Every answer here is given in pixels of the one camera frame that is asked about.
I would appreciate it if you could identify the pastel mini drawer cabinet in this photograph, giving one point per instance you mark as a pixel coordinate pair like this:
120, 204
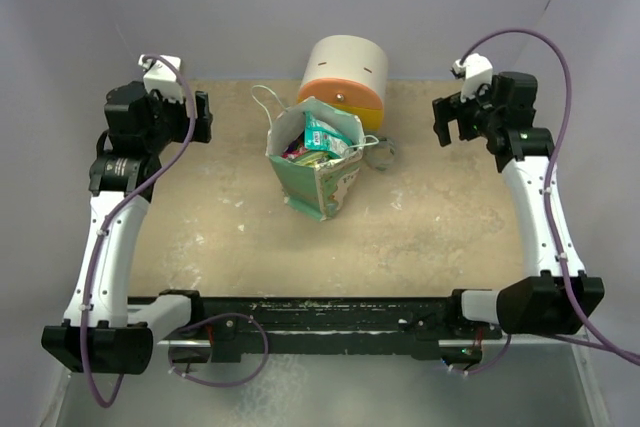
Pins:
350, 74

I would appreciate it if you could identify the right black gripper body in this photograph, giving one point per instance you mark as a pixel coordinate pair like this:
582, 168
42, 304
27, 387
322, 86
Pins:
482, 120

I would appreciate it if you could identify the small red snack packet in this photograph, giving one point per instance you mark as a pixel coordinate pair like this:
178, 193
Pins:
295, 149

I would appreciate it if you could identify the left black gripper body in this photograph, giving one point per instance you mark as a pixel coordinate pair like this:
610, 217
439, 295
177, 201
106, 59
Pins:
170, 119

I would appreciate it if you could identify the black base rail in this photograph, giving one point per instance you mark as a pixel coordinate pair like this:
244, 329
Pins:
423, 328

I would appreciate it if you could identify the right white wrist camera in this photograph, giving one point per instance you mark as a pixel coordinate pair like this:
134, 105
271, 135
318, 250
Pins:
476, 71

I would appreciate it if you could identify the large green Foxs bag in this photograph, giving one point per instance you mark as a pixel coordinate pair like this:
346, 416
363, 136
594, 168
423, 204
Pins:
311, 158

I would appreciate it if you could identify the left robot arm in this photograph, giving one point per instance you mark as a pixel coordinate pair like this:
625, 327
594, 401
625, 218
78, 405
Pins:
119, 337

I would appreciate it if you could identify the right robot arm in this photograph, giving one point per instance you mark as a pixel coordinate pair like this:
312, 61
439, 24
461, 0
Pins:
500, 109

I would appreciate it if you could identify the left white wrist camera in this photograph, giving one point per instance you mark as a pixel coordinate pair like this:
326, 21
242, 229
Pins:
158, 77

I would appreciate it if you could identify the green Fresh paper bag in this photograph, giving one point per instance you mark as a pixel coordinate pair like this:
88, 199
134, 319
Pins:
318, 192

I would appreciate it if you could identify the teal snack packet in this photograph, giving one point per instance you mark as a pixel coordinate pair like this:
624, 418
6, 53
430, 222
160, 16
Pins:
320, 136

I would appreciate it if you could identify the clear tape roll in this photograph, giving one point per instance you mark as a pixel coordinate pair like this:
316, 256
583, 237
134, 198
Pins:
381, 155

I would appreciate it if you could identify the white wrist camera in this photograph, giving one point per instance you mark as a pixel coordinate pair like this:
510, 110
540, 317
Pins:
158, 77
476, 71

